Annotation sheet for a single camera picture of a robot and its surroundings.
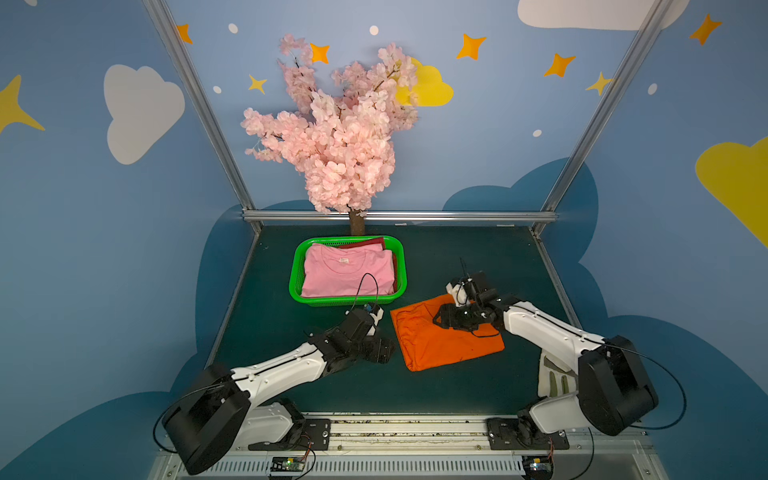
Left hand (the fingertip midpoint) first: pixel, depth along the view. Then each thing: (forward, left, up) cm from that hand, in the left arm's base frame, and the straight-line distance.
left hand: (386, 339), depth 85 cm
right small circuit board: (-29, -39, -8) cm, 49 cm away
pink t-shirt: (+25, +10, -1) cm, 27 cm away
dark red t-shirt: (+36, +7, +1) cm, 37 cm away
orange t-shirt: (+1, -12, -5) cm, 13 cm away
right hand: (+7, -17, +1) cm, 19 cm away
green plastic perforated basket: (+35, -1, +3) cm, 35 cm away
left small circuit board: (-30, +24, -7) cm, 39 cm away
